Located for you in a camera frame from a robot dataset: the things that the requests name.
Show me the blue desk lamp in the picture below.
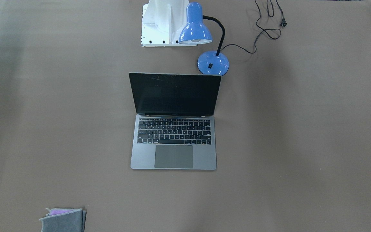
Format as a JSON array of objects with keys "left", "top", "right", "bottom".
[{"left": 178, "top": 2, "right": 229, "bottom": 75}]

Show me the folded grey cloth stack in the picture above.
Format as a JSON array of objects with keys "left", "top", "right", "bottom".
[{"left": 39, "top": 208, "right": 86, "bottom": 232}]

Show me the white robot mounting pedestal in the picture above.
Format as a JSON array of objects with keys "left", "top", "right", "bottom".
[{"left": 141, "top": 0, "right": 194, "bottom": 47}]

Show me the black lamp power cable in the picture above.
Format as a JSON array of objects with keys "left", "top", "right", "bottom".
[{"left": 219, "top": 0, "right": 288, "bottom": 54}]

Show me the grey laptop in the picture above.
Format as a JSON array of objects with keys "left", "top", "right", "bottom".
[{"left": 128, "top": 72, "right": 222, "bottom": 170}]

